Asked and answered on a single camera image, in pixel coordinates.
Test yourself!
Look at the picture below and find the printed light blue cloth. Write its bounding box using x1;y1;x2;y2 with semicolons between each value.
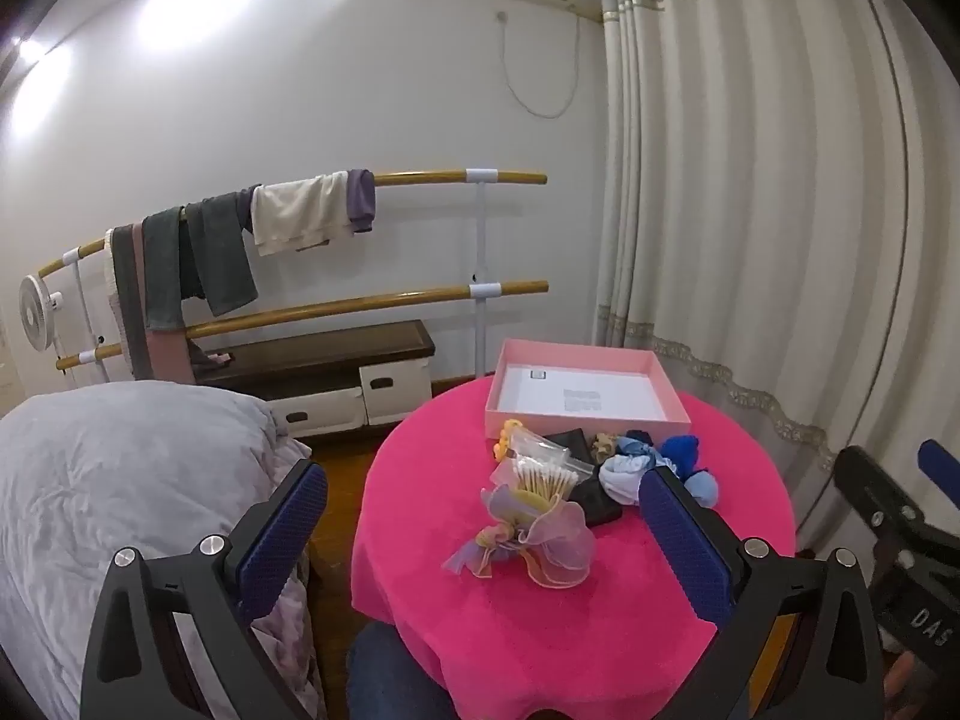
599;437;677;505

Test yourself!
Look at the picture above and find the dark navy crochet scrunchie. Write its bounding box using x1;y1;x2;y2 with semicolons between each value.
625;429;654;447

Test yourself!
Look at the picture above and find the pink organza pouch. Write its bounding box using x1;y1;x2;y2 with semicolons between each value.
443;484;596;590

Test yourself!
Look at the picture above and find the leopard print scrunchie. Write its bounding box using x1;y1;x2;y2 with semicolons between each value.
590;433;617;465

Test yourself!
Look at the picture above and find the cotton swab bag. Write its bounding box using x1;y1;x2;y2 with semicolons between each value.
491;429;590;502

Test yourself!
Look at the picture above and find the yellow crochet fish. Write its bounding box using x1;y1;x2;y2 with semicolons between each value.
493;419;526;463

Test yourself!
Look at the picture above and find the light blue knitted ball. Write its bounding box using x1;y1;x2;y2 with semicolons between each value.
683;470;719;509

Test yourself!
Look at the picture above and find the person's right hand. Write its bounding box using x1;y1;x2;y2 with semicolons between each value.
884;650;960;720

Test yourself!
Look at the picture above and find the grey duvet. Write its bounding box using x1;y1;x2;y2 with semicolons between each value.
2;380;309;718

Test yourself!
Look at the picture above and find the pink tablecloth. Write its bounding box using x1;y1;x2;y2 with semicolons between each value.
350;372;797;720

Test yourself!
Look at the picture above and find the white storage drawer left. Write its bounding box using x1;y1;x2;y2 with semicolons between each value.
270;387;368;437

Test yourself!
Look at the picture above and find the white storage drawer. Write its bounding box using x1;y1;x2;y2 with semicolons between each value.
359;358;431;426
270;387;368;437

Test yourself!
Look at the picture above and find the pink grey hanging towel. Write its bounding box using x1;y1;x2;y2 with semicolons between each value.
104;224;195;383

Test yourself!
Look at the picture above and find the dark wooden bench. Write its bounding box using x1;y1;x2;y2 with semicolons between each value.
195;320;436;401

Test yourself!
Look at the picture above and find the pink shallow box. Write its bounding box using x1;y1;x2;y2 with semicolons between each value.
485;338;692;442

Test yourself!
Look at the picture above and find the white storage drawer right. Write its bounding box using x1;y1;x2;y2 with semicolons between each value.
359;358;431;426

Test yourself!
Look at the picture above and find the white small fan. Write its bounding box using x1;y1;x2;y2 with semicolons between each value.
18;275;62;351

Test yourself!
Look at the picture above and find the cream curtain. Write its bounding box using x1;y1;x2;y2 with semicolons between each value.
594;0;958;548

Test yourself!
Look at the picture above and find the dark grey hanging towel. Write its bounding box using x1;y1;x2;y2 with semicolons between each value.
142;187;259;330

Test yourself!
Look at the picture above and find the cream hanging cloth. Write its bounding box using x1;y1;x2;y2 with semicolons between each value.
251;171;353;257

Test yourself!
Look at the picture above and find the wooden ballet barre rack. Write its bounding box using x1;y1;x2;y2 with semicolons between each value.
35;167;552;392

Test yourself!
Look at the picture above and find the purple hanging cloth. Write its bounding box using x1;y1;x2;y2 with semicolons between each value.
347;169;376;234

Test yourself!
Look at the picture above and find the air conditioner power cable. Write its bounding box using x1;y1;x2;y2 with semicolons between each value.
493;8;583;122

